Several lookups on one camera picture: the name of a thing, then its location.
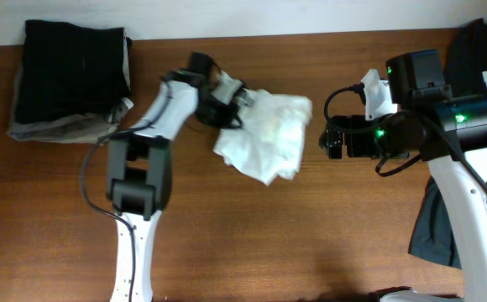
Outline white t-shirt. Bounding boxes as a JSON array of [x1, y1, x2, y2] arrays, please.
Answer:
[[213, 71, 312, 185]]

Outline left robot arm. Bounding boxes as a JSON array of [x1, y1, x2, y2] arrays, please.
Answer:
[[107, 70, 246, 302]]

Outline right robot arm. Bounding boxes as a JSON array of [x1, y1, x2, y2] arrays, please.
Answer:
[[321, 93, 487, 301]]

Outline black t-shirt with print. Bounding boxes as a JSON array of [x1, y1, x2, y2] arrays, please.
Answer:
[[407, 18, 487, 269]]

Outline folded black garment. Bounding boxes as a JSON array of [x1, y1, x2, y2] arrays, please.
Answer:
[[14, 19, 131, 124]]

